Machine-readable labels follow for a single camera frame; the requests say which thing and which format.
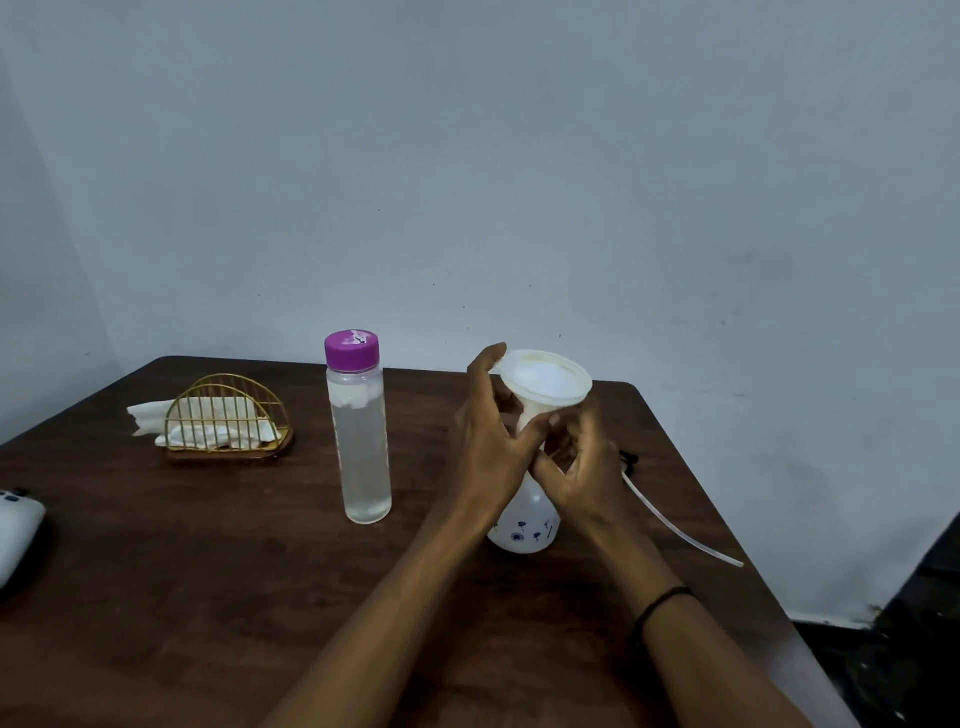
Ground black wristband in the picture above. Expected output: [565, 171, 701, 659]
[630, 586, 696, 648]

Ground clear bottle with purple cap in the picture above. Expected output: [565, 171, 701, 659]
[324, 329, 393, 525]

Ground white paper napkins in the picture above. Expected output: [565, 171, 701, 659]
[126, 396, 285, 452]

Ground white plastic funnel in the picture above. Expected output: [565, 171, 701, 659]
[496, 349, 594, 453]

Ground white flower print spray bottle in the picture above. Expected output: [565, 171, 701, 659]
[487, 450, 562, 555]

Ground person's right hand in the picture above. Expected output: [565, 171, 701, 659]
[529, 405, 640, 538]

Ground person's left forearm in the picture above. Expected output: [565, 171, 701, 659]
[258, 511, 505, 728]

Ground person's left hand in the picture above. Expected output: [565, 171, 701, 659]
[441, 342, 558, 531]

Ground spray head with white tube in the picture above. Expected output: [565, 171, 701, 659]
[618, 448, 745, 569]

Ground person's right forearm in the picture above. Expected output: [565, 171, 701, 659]
[579, 520, 816, 728]

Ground gold wire napkin holder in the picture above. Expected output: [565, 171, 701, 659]
[163, 372, 295, 464]

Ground white plastic device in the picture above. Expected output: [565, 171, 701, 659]
[0, 489, 48, 594]

